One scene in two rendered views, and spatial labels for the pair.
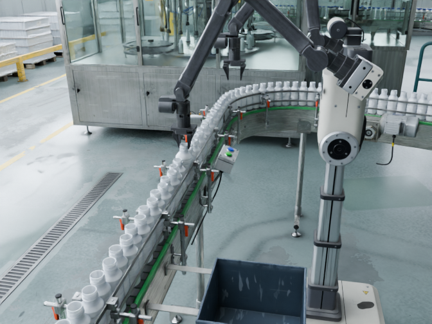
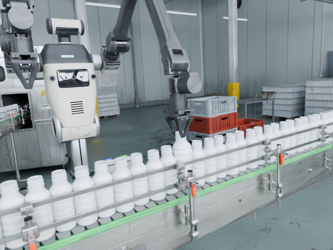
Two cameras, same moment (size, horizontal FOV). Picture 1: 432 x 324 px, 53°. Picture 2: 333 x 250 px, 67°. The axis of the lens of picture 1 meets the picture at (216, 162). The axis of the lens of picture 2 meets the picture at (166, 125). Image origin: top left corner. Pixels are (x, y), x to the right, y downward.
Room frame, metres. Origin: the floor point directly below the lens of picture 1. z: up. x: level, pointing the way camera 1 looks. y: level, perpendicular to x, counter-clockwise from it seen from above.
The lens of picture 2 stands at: (2.34, 0.74, 1.39)
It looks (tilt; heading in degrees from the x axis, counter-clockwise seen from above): 10 degrees down; 227
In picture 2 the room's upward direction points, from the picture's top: 3 degrees counter-clockwise
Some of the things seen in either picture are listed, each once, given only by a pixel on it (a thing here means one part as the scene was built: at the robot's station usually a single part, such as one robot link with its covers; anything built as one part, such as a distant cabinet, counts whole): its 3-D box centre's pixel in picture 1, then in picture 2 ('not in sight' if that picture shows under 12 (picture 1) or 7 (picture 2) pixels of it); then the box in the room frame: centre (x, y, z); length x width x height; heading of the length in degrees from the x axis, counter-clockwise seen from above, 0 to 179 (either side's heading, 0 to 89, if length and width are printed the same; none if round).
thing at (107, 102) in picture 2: not in sight; (100, 105); (-2.79, -8.74, 0.50); 1.24 x 1.03 x 1.00; 171
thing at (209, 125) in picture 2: not in sight; (213, 121); (-0.54, -1.39, 0.78); 0.61 x 0.41 x 0.22; 175
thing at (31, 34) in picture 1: (17, 42); not in sight; (10.15, 4.48, 0.50); 1.23 x 1.04 x 1.00; 79
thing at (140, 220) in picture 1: (142, 238); (274, 141); (1.19, 0.24, 1.08); 0.06 x 0.06 x 0.17
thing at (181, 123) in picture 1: (183, 121); (178, 103); (1.71, 0.13, 1.31); 0.10 x 0.07 x 0.07; 78
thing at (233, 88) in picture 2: not in sight; (233, 95); (-7.17, -5.21, 0.55); 0.40 x 0.40 x 1.10; 79
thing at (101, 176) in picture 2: (199, 147); (103, 188); (2.00, 0.08, 1.08); 0.06 x 0.06 x 0.17
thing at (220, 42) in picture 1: (225, 35); (19, 10); (2.12, -0.05, 1.60); 0.12 x 0.09 x 0.12; 79
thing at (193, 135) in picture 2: not in sight; (213, 136); (-0.53, -1.39, 0.55); 0.61 x 0.41 x 0.22; 176
